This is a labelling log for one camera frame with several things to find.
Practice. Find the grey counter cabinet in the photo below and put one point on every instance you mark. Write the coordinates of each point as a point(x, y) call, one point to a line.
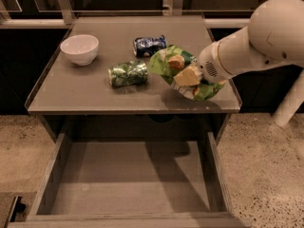
point(66, 89)

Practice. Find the white ceramic bowl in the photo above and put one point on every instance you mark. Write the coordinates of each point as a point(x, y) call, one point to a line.
point(80, 49)

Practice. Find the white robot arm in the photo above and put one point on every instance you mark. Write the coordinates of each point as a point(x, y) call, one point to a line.
point(273, 38)

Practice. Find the green rice chip bag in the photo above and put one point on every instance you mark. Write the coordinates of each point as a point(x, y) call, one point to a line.
point(168, 62)

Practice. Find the green crushed soda can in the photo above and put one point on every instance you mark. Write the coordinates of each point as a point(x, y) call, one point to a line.
point(128, 73)

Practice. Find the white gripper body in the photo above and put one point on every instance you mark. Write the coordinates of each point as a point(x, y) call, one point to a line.
point(209, 64)

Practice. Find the metal railing frame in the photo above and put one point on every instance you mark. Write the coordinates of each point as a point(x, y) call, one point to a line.
point(61, 14)

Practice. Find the blue crushed soda can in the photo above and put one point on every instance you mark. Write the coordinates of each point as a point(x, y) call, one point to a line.
point(147, 46)

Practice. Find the open grey top drawer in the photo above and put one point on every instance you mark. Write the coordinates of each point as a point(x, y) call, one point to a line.
point(140, 184)

